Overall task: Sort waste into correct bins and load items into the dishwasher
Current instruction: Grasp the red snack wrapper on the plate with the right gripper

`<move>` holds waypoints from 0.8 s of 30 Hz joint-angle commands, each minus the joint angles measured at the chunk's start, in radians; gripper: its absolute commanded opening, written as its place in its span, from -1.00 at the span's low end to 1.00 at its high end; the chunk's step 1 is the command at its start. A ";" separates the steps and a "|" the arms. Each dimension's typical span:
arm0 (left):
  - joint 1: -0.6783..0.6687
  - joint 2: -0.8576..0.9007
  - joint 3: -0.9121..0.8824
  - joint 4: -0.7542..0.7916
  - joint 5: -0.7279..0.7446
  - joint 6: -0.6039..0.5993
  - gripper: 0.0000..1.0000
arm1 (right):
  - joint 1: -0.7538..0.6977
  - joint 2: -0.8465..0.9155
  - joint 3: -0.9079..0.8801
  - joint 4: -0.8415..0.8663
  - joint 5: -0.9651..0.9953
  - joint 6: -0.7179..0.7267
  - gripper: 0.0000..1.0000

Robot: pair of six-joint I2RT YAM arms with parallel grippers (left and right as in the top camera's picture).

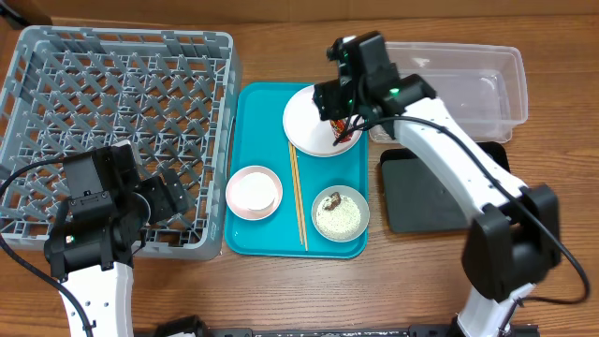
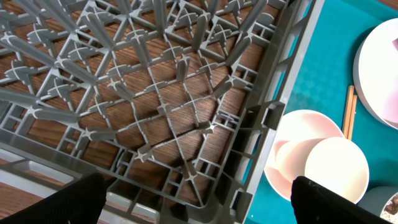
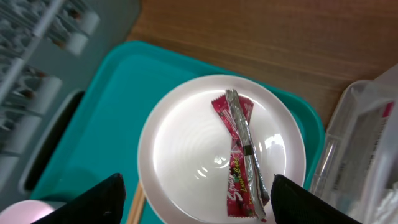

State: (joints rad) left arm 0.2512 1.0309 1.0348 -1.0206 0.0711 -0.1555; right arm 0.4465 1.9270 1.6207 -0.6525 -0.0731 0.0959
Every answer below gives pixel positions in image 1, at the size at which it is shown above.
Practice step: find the teal serving tray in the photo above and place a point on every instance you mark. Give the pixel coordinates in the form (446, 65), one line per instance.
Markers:
(260, 140)

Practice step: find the left wooden chopstick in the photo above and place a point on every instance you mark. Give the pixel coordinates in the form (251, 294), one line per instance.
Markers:
(293, 164)

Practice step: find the clear plastic bin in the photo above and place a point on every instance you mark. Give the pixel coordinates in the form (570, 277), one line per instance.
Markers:
(484, 87)

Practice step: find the black waste tray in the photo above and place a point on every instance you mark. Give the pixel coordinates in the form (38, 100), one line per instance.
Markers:
(416, 201)

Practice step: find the grey-green bowl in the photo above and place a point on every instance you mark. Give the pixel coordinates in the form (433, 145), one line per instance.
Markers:
(351, 193)

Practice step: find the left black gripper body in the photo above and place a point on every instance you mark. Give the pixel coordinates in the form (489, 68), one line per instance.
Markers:
(158, 203)

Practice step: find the large white plate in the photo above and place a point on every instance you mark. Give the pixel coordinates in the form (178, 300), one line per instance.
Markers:
(307, 132)

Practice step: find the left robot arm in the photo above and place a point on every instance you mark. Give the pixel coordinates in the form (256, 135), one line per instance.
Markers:
(91, 245)

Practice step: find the red snack wrapper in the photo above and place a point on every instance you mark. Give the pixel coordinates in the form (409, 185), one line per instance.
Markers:
(338, 127)

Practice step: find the cooked white rice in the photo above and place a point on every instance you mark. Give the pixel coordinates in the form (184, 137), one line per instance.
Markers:
(342, 222)

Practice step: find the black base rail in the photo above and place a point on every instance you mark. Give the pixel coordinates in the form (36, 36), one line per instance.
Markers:
(192, 326)

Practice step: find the wooden chopstick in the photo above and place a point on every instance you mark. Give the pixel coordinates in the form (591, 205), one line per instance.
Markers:
(306, 246)
(293, 164)

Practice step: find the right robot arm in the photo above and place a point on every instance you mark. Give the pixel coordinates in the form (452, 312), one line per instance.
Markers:
(513, 239)

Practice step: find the right wooden chopstick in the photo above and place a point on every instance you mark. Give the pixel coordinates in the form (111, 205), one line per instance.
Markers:
(306, 246)

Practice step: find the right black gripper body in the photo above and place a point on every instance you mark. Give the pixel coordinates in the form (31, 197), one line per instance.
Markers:
(330, 104)

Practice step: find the grey dish rack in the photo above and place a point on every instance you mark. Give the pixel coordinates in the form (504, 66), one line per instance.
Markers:
(173, 94)

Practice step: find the brown meat piece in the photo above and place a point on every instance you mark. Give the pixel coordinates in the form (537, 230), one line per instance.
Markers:
(332, 202)

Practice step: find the white small cup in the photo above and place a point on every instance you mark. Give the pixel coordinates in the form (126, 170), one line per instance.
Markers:
(256, 191)

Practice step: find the pink shallow bowl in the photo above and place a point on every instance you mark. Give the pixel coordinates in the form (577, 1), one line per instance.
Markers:
(244, 213)

